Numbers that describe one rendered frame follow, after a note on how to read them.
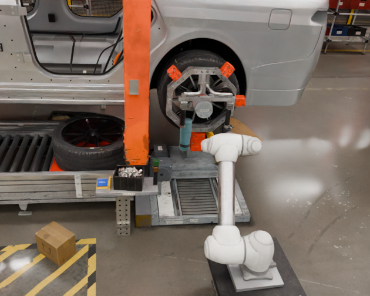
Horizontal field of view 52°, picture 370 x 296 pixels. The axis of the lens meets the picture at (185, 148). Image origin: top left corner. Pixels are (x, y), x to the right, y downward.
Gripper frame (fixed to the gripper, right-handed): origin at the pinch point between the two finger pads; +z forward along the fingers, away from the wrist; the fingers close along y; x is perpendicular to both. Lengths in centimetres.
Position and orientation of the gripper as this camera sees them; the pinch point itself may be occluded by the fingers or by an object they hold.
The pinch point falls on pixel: (223, 123)
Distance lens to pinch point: 315.1
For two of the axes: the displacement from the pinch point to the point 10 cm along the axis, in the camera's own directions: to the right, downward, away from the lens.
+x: -6.5, -5.9, -4.8
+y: 7.5, -6.0, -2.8
